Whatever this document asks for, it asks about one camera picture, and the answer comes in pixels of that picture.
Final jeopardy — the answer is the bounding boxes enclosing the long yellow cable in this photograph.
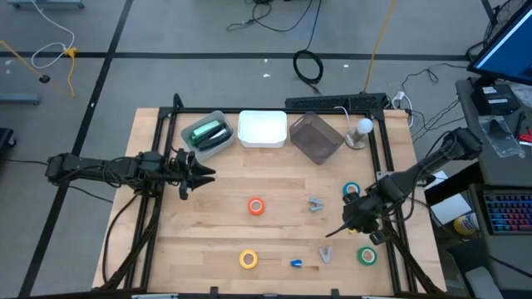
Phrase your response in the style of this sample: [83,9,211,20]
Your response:
[362,0,397,95]

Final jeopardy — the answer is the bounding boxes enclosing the black chair caster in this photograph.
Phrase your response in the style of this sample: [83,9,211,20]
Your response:
[0,127,17,151]

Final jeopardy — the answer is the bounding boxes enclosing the small black computer box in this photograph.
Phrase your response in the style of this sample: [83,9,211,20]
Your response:
[470,84,521,116]

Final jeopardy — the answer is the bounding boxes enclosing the blue tape roll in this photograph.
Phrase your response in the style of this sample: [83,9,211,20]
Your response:
[342,181,361,199]

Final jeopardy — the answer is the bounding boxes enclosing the grey stand foot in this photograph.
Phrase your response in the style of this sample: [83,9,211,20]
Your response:
[0,93,42,106]

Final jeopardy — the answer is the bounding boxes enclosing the white floor cable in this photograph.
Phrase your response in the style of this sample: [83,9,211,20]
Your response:
[29,0,76,71]

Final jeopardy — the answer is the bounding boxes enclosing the tangled black desk cables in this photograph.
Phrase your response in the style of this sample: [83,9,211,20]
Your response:
[401,61,470,145]

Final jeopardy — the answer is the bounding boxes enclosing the white paper sheet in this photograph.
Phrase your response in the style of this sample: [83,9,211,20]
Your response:
[429,193,474,226]

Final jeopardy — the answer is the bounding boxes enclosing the black floor fan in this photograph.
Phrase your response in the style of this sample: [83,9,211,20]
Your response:
[481,0,527,49]

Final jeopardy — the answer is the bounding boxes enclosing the green tape roll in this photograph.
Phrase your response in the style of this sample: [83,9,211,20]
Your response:
[357,246,378,267]

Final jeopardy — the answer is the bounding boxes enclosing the loose black floor cables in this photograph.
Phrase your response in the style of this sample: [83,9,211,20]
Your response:
[225,0,323,51]

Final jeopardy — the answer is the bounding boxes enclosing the coiled black cable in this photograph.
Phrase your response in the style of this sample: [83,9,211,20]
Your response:
[292,49,325,95]

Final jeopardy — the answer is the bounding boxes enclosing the white lamp cable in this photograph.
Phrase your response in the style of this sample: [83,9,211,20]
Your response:
[333,105,355,132]

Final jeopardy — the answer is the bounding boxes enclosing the orange string black weight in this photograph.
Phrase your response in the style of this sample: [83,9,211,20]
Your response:
[0,39,52,85]

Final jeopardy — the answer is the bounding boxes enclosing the computer monitor blue screen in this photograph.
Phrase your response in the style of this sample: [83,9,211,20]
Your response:
[467,0,532,87]

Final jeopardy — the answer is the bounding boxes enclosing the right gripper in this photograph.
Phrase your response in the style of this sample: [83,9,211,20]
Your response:
[325,186,392,246]

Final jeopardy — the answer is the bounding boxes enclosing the white plastic bin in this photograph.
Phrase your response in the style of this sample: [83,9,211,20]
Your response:
[237,109,288,150]

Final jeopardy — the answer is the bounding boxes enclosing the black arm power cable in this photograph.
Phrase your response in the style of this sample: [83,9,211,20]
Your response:
[0,157,116,204]

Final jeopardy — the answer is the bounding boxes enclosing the black stapler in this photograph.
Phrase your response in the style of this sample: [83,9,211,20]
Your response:
[195,126,233,153]

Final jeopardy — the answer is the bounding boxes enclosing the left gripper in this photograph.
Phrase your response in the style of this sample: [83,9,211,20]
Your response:
[165,148,217,201]

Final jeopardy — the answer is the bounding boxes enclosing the yellow lid wipes canister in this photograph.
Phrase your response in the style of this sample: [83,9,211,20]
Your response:
[452,211,480,237]

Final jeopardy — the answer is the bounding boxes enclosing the black looped frame cable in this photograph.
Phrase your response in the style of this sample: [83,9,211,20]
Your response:
[101,193,142,286]

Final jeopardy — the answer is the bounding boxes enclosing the grey chair seat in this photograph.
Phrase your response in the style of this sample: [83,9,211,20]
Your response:
[464,265,505,299]

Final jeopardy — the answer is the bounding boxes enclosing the backlit rainbow keyboard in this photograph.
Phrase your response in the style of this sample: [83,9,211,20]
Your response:
[483,192,532,237]

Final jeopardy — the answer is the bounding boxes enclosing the clear grey plastic bin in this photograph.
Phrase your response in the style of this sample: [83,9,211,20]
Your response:
[180,110,236,163]

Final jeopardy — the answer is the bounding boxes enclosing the orange tape roll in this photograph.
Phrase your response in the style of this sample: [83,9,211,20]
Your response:
[247,197,266,216]

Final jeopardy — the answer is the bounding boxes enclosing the yellow cord with plug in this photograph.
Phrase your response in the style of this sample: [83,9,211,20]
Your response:
[62,47,81,97]

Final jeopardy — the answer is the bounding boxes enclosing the grey cart base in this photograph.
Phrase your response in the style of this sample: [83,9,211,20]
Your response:
[6,0,86,10]

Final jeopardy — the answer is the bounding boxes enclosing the yellow tape roll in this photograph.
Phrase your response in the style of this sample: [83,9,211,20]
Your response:
[239,248,259,270]

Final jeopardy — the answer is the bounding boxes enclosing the clear plastic bag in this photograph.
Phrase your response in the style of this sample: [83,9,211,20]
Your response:
[476,115,526,159]

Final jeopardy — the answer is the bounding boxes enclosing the white power adapter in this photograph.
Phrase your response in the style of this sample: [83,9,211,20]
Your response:
[391,90,416,129]

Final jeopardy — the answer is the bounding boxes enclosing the white bulb lamp brass base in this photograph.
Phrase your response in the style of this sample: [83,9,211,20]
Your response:
[344,117,374,150]

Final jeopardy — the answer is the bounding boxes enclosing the grey desk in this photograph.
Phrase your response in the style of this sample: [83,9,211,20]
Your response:
[455,77,532,188]

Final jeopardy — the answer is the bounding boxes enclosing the black metal table frame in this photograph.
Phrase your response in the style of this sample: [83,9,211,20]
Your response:
[99,93,446,297]

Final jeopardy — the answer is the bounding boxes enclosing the smoky brown plastic bin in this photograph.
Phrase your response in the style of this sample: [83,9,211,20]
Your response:
[288,110,346,166]

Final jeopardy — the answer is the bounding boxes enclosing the mint green stapler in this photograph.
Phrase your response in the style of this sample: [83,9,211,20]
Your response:
[189,119,224,145]

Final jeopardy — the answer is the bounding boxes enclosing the low black perforated box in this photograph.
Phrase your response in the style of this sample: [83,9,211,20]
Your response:
[284,96,352,111]

